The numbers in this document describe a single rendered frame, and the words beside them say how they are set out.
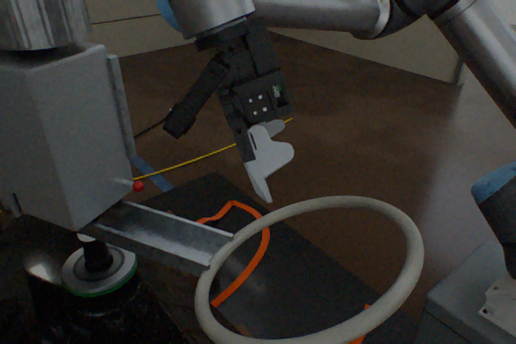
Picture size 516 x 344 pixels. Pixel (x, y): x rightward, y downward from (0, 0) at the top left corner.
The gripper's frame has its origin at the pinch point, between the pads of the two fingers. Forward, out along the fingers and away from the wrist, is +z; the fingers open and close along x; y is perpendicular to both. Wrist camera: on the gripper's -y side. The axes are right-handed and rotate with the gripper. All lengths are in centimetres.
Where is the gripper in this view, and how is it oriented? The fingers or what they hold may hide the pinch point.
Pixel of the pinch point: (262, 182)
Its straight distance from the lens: 55.4
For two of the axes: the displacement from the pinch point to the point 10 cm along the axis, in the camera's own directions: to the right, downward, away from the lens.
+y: 9.4, -3.3, -1.0
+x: -0.2, -3.6, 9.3
